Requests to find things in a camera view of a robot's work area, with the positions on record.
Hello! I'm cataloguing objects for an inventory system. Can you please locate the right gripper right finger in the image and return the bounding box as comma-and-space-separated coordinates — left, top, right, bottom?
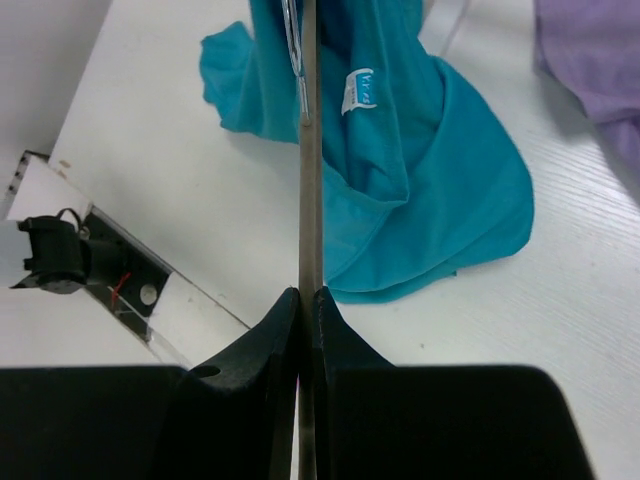
313, 289, 594, 479

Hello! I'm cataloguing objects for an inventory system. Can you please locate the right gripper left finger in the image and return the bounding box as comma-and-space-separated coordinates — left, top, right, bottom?
1, 288, 299, 479

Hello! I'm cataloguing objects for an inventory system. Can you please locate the teal t shirt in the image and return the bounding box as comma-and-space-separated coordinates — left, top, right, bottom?
199, 0, 536, 306

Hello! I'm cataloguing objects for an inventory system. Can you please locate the grey metal hanger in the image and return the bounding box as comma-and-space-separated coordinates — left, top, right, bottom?
281, 0, 324, 479

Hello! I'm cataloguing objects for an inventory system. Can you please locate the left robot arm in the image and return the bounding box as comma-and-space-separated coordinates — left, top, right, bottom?
1, 208, 89, 295

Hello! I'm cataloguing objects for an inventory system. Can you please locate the purple t shirt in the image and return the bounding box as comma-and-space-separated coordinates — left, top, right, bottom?
534, 0, 639, 174

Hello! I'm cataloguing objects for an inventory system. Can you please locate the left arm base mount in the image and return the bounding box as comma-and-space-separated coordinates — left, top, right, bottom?
83, 206, 173, 321

